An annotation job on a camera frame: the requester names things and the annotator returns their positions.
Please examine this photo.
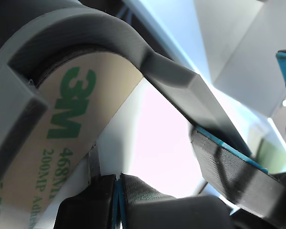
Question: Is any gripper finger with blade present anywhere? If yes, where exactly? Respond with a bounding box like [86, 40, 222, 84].
[54, 143, 119, 229]

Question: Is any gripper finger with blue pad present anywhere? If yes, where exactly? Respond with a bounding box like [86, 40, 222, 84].
[118, 173, 232, 229]

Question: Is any tan 3M liner film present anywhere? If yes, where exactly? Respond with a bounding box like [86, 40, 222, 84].
[0, 49, 143, 229]

